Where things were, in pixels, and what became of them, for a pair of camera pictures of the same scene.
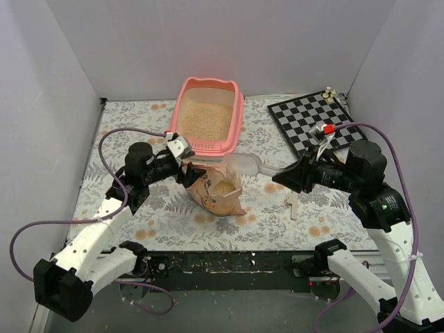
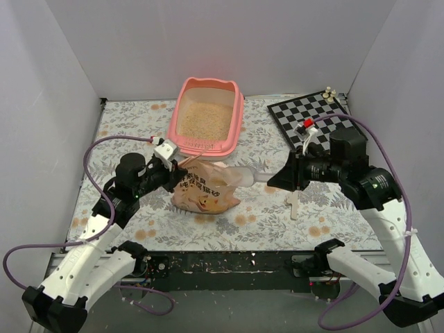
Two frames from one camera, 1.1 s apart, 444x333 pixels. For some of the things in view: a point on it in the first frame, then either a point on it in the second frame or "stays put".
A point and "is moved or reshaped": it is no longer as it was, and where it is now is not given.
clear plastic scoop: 244,164 -> 239,176
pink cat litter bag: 219,190 is moved or reshaped
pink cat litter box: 209,112 stays put
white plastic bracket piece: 292,198 stays put
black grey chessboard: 294,118 stays put
